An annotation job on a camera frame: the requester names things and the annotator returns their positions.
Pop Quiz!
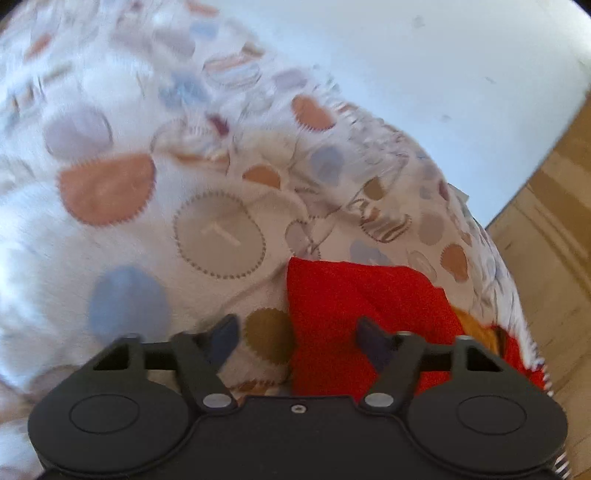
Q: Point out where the printed blanket with round patches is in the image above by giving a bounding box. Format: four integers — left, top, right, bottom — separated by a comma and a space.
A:
0, 0, 573, 480

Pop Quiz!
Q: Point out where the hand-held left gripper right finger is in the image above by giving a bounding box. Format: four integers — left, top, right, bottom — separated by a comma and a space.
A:
355, 316, 509, 414

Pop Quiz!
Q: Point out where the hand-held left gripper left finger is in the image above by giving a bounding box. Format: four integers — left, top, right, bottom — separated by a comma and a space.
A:
92, 314, 241, 414

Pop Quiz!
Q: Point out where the red small garment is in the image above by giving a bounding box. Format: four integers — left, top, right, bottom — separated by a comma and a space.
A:
286, 257, 546, 398

